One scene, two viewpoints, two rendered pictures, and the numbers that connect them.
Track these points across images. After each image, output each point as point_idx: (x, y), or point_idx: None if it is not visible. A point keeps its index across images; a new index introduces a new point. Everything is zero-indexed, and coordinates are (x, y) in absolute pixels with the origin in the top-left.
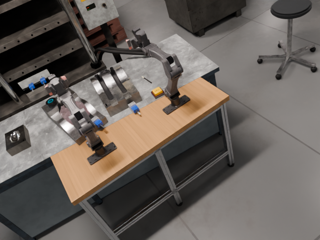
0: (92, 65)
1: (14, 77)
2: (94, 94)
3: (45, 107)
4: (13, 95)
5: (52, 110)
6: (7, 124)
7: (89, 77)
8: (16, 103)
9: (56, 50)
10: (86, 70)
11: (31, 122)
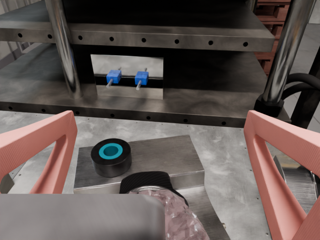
0: (262, 104)
1: (89, 39)
2: (250, 196)
3: (85, 159)
4: (67, 75)
5: (94, 187)
6: (9, 127)
7: (243, 129)
8: (69, 92)
9: (206, 30)
10: (238, 107)
11: (44, 163)
